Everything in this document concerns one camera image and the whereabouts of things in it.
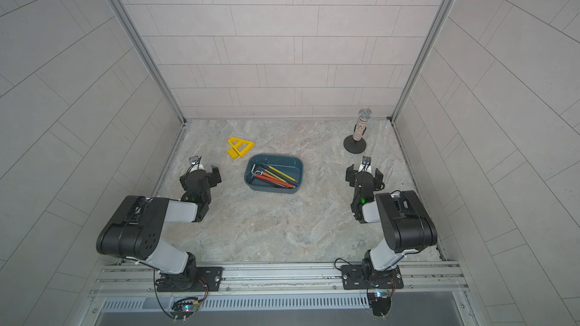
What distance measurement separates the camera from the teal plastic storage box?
0.93m

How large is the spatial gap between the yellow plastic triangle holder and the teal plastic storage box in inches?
2.8

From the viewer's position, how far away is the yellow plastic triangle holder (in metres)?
1.04

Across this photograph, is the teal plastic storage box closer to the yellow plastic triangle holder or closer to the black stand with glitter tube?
the yellow plastic triangle holder

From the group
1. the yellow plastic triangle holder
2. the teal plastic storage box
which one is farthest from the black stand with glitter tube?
the yellow plastic triangle holder
